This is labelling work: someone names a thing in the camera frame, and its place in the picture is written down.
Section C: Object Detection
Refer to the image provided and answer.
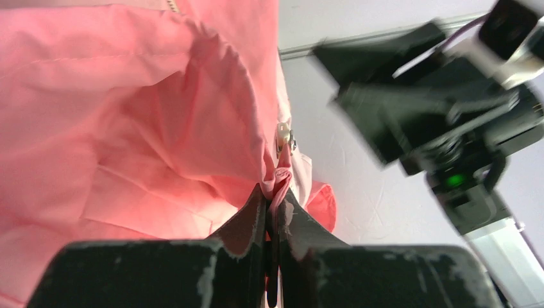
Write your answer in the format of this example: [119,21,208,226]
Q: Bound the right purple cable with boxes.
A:
[441,12,489,47]

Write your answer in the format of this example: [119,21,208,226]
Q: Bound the pink zip jacket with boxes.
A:
[1,1,337,307]

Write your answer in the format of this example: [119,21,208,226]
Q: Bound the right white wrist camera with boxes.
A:
[446,1,543,89]

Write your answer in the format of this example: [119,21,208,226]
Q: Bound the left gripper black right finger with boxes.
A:
[278,192,502,307]

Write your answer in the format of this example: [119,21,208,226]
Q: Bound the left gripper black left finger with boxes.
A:
[28,186,267,307]

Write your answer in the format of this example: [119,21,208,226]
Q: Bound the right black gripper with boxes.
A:
[312,21,543,175]

